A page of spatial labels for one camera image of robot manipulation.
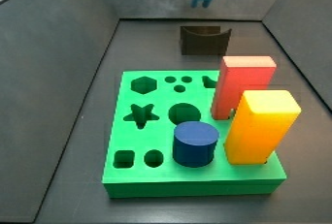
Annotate yellow rectangular block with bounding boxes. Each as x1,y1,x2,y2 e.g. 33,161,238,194
226,90,302,165

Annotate black curved fixture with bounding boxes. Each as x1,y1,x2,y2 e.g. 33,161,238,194
181,26,232,56

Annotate dark blue cylinder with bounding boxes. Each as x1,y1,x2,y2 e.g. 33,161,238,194
173,121,220,168

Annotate red rectangular block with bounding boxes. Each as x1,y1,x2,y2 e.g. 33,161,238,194
211,56,276,120

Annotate green shape sorter board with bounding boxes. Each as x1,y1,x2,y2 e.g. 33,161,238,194
104,71,287,198

